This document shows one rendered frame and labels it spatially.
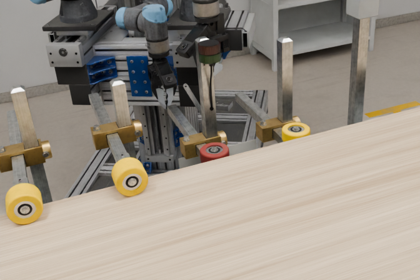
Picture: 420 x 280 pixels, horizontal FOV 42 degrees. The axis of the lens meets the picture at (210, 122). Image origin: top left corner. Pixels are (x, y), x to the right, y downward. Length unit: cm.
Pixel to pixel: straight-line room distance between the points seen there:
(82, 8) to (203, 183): 111
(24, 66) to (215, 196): 307
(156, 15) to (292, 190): 77
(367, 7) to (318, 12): 314
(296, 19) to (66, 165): 238
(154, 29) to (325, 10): 319
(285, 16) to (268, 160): 331
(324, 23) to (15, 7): 251
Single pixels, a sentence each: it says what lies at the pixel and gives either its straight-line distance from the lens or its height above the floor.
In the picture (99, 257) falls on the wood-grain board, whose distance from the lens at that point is 120.
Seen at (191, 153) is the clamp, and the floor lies 84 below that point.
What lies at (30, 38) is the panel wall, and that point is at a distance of 417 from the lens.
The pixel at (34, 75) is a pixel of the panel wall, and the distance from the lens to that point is 426.
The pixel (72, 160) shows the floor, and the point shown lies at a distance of 336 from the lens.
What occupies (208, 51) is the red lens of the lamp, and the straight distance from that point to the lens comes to 144.
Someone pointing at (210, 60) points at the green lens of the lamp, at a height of 114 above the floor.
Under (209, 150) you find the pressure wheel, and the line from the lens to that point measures 149.
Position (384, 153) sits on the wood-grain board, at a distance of 150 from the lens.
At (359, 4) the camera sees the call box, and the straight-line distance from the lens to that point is 168.
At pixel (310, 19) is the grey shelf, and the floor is 21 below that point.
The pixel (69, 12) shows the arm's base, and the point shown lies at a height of 108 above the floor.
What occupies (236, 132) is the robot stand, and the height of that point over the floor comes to 21.
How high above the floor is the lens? 167
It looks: 28 degrees down
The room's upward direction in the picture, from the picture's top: 4 degrees counter-clockwise
